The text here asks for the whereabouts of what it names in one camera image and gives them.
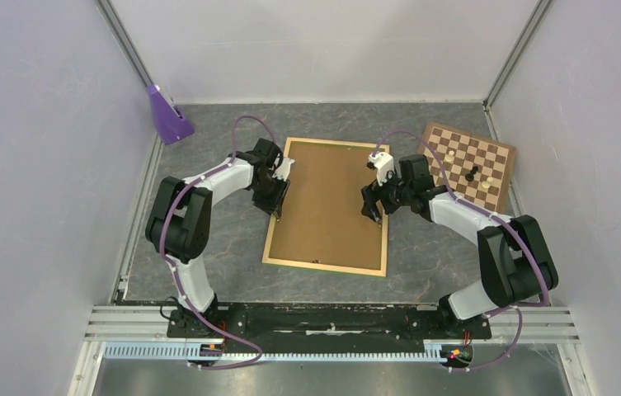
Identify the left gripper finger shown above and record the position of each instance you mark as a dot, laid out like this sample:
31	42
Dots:
280	190
268	205

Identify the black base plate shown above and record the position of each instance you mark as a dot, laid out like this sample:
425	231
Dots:
279	328

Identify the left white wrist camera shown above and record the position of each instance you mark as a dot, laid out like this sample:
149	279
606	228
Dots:
282	172

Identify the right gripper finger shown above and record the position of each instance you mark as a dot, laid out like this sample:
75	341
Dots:
370	203
388	206

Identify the wooden chessboard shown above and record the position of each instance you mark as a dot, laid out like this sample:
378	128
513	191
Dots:
495	159

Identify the purple plastic stand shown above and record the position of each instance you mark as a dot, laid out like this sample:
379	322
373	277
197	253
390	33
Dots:
170	122

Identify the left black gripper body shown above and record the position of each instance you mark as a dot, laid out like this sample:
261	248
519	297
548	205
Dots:
271	187

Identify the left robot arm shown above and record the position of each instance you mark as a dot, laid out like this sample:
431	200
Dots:
180	219

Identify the white slotted cable duct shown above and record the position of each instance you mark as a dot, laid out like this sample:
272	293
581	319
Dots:
190	351

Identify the brown frame backing board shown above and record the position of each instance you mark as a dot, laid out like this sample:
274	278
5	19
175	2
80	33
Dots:
329	207

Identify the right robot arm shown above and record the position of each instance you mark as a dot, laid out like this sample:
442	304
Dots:
514	261

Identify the light wooden picture frame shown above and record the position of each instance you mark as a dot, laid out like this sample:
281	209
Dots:
321	269

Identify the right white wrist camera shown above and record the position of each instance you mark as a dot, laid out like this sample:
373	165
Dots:
383	164

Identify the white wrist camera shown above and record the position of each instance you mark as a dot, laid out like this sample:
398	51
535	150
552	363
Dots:
282	172
383	164

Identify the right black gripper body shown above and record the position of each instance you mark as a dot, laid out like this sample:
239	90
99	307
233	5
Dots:
400	190

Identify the black chess piece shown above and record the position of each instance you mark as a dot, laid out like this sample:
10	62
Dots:
470	176

